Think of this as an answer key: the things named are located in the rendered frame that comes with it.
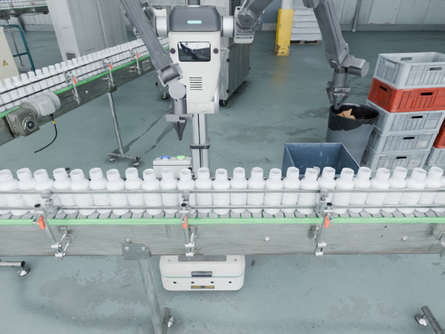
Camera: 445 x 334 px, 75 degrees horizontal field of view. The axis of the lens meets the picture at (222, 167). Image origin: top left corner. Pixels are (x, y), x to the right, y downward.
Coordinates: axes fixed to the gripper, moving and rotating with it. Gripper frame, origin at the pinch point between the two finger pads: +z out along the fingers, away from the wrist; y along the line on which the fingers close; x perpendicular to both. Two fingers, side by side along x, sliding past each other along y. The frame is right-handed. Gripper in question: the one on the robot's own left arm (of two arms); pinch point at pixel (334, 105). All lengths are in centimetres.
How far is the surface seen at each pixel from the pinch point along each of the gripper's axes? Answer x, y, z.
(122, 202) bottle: 85, -46, 16
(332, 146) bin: -9.8, 15.5, 29.2
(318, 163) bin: -4.0, 15.6, 40.1
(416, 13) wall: -729, 1152, 63
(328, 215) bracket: 18, -56, 15
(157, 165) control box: 75, -31, 11
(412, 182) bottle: -12.2, -45.7, 10.3
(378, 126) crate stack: -104, 137, 74
